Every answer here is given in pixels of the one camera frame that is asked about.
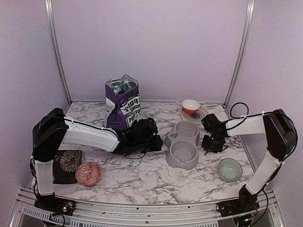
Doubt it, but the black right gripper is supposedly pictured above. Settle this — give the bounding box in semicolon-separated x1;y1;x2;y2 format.
202;134;224;153

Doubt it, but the grey double pet bowl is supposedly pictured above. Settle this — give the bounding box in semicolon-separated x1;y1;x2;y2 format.
164;121;200;170

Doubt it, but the purple puppy food bag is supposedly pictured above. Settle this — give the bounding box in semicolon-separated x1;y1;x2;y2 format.
105;74;141;130

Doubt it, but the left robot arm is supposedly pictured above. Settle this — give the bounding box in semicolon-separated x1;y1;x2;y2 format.
32;108;163;210

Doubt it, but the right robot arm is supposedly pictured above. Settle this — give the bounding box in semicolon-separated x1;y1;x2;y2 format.
201;109;298;212

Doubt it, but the spiral pattern ceramic plate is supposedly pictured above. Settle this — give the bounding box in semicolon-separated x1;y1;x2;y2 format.
181;106;209;125

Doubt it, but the pale green glass bowl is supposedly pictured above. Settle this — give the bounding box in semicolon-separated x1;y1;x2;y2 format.
218;158;243;182

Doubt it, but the orange white ceramic bowl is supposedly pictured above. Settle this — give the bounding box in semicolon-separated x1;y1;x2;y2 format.
181;99;200;114

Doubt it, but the red patterned ceramic bowl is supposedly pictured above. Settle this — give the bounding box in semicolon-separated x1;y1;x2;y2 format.
75;162;102;186

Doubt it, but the black floral square plate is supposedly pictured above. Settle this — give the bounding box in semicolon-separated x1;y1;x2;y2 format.
53;150;82;184

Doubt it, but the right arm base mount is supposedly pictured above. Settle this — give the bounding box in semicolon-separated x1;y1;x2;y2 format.
215;185;260;217

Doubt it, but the aluminium right corner post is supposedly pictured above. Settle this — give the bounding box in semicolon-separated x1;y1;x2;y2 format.
224;0;256;107

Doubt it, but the aluminium corner post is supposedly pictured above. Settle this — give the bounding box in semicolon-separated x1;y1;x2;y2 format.
224;0;256;107
45;0;72;106

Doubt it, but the aluminium front frame rail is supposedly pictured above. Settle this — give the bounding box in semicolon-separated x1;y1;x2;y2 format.
8;188;285;227

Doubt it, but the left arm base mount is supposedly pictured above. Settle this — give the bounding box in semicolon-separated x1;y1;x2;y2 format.
34;193;76;216

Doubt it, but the aluminium left corner post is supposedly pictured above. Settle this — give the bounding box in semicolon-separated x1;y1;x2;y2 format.
45;0;72;106

